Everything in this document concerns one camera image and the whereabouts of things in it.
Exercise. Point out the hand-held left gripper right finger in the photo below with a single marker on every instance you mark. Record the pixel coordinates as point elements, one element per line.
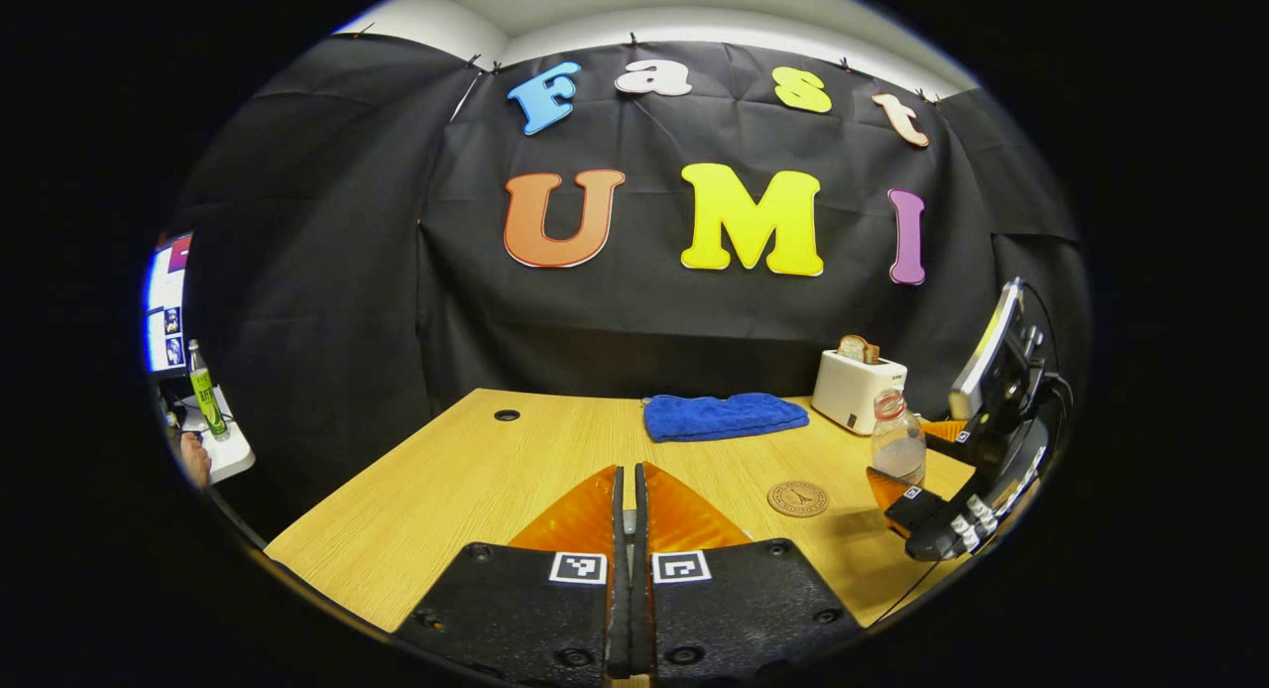
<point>642,609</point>

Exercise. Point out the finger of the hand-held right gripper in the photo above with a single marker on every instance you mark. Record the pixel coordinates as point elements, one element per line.
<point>952,446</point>
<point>917,510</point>

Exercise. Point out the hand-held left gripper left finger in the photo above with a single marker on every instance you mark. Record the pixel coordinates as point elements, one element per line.
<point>616,609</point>

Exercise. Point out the clear plastic water bottle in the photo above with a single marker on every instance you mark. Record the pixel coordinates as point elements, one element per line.
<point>897,450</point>

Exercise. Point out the round brown coaster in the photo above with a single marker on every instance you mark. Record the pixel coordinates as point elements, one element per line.
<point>798,499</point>

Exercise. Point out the green drink bottle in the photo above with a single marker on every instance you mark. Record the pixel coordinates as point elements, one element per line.
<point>206,396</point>

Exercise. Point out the white toaster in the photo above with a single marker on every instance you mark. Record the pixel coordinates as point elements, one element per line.
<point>848,391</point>

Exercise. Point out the toasted bread slice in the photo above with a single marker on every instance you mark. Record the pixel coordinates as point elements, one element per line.
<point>870,352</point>
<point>851,349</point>

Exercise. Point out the blue towel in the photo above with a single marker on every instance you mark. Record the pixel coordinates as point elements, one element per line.
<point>714,417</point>

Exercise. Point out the white side desk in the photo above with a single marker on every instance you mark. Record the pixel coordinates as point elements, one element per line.
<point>230,455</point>

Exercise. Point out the black backdrop cloth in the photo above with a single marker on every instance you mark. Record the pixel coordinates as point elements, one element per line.
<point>327,272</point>

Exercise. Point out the computer monitor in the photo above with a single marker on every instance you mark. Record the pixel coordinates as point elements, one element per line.
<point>164,301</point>

